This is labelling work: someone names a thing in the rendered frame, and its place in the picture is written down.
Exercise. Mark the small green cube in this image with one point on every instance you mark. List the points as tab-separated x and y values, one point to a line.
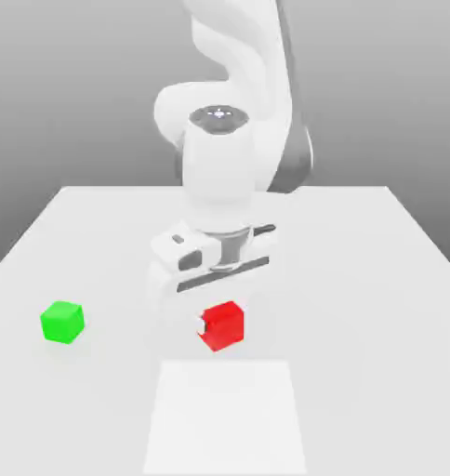
63	322

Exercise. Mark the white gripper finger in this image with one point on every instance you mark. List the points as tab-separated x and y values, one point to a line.
201	325

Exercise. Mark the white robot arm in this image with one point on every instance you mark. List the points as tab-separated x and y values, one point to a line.
218	163

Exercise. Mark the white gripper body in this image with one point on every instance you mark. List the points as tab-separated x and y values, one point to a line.
210	293

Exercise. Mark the small red cube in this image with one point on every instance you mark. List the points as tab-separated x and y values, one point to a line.
225	327

